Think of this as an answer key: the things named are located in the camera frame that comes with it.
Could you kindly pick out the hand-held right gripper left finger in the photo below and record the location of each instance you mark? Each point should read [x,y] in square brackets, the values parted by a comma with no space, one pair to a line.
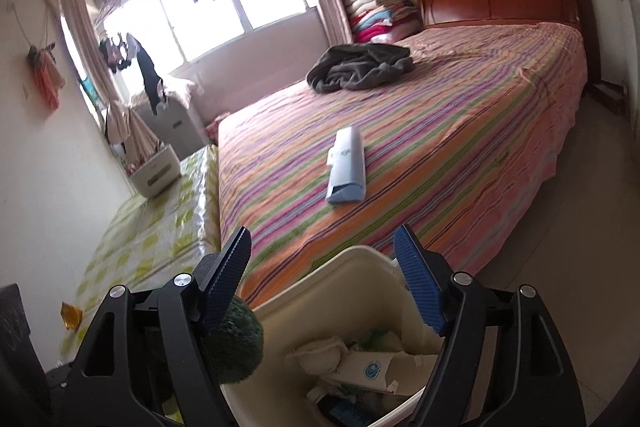
[227,282]

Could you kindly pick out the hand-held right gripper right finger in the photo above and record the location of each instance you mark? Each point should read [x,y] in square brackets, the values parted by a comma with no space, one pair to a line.
[420,279]

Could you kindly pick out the white plastic bin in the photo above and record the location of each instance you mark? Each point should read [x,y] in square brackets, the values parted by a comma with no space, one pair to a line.
[340,287]

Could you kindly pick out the green fuzzy ball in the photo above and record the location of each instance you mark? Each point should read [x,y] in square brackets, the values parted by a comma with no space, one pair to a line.
[242,349]

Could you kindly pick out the yellow checked tablecloth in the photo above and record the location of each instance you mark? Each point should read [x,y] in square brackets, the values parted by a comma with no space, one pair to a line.
[150,237]

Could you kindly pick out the white carton with blue logo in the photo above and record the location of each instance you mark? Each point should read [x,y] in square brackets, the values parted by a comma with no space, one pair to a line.
[375,369]

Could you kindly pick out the white crumpled cloth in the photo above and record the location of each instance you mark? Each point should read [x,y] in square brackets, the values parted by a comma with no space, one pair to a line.
[317,354]

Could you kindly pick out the small white appliance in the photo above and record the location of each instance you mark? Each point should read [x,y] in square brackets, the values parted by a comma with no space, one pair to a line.
[155,172]

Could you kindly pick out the blue and white carton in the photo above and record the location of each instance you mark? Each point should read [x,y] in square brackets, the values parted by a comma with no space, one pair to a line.
[346,167]

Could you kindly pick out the dark blue packet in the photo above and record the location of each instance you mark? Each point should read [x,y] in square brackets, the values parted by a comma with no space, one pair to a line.
[347,409]

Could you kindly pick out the bed with striped sheet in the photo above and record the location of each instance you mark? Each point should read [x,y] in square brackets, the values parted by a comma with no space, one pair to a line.
[450,132]

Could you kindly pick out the orange snack wrapper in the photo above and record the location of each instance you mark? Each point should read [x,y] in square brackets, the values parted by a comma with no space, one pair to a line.
[71,316]

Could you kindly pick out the white washing machine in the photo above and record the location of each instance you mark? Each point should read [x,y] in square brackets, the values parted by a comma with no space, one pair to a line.
[177,127]

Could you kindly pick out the cream hanging cloth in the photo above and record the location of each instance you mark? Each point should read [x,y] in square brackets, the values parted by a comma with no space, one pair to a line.
[132,132]

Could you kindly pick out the dark furniture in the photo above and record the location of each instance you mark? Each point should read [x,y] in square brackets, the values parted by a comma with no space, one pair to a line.
[20,347]

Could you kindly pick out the grey crumpled blanket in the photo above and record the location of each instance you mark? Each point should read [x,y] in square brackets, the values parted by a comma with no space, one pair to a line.
[360,67]

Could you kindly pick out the black hanging garment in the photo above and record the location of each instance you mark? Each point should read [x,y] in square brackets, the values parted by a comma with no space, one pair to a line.
[147,74]

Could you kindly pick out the brown wooden nightstand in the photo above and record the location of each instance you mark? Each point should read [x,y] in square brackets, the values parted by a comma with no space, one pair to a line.
[607,99]

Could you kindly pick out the pink curtain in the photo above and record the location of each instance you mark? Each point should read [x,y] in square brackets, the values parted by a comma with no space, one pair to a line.
[332,12]
[87,37]

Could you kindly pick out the orange cloth on wall hook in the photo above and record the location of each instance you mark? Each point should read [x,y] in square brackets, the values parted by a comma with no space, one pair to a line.
[47,79]

